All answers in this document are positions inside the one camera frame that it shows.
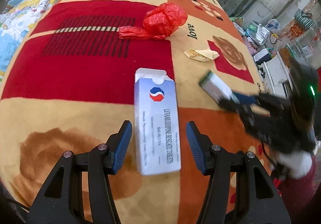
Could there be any grey white box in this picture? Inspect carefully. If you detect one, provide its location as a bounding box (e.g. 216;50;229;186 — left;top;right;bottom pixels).
198;70;239;103

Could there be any white box with logo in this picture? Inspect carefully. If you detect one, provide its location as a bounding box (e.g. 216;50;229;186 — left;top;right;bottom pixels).
134;68;181;176

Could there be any gloved right hand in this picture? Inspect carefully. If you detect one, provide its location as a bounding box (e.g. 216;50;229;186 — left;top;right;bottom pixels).
270;150;312;179

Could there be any white tv cabinet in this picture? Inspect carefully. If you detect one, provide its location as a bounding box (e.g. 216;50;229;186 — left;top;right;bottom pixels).
260;52;292;98

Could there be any silver foil bag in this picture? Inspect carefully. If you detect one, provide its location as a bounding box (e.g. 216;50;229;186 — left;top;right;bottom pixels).
246;21;270;46

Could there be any striped tote bag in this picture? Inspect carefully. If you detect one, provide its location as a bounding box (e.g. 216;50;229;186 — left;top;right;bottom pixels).
294;9;314;30

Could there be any orange red floral blanket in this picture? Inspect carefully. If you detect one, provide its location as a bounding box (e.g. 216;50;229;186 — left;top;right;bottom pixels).
1;0;268;223

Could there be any red crumpled plastic bag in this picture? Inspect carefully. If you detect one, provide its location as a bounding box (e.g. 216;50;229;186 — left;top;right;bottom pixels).
119;3;188;40

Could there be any colourful baby blanket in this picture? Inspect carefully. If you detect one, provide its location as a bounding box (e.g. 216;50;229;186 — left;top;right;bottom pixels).
0;0;58;78

